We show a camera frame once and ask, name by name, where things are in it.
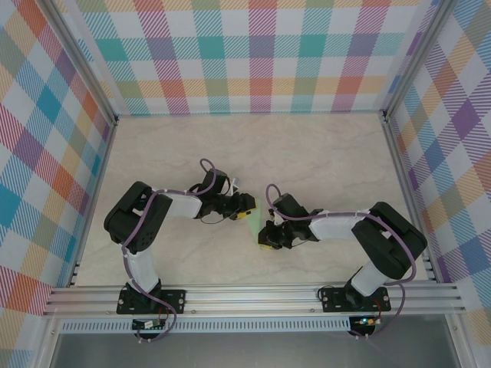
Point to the light green paper sheet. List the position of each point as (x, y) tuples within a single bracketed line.
[(255, 226)]

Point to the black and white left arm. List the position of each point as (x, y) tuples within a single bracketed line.
[(134, 218)]

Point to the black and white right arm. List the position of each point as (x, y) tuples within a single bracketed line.
[(387, 237)]

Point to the grey metal panel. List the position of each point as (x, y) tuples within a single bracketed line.
[(249, 350)]

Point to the small right circuit board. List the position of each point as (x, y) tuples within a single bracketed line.
[(366, 321)]

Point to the small circuit board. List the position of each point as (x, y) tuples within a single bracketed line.
[(147, 325), (366, 321)]

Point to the small left circuit board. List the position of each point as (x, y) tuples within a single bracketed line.
[(147, 325)]

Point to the aluminium mounting rail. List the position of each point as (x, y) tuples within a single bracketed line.
[(249, 299)]

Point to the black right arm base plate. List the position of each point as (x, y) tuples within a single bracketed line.
[(331, 301)]

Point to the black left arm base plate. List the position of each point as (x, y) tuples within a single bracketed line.
[(174, 299)]

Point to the aluminium table side rail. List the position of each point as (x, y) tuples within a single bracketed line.
[(408, 203), (90, 207)]

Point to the aluminium frame post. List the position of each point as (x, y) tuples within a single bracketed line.
[(82, 65), (416, 65)]

